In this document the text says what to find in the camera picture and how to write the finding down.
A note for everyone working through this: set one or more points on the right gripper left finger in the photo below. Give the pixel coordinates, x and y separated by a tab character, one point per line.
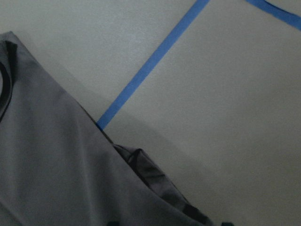
113	223

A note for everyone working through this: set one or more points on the dark brown t-shirt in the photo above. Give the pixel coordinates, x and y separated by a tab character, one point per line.
58	169

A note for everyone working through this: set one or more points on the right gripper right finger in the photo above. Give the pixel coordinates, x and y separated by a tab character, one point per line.
227	224

